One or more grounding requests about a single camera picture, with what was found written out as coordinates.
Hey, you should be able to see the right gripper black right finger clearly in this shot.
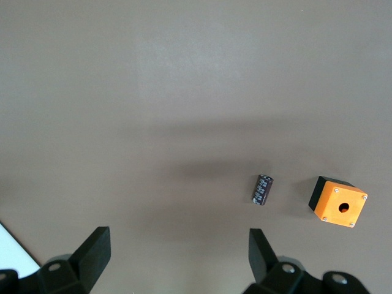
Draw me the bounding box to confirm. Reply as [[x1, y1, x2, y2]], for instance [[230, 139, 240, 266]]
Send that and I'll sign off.
[[244, 228, 370, 294]]

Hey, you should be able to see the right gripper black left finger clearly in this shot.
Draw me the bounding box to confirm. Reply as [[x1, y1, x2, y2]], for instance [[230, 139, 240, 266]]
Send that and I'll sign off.
[[0, 226, 111, 294]]

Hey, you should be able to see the dark cylindrical capacitor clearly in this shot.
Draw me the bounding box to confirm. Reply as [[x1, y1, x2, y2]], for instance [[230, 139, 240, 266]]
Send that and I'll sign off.
[[250, 173, 274, 206]]

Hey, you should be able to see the orange black box with hole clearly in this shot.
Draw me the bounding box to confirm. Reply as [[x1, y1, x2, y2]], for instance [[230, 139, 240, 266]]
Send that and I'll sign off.
[[307, 175, 369, 229]]

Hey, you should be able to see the white drawer cabinet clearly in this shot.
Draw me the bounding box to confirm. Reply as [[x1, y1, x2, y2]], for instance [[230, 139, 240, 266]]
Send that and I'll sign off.
[[0, 220, 42, 278]]

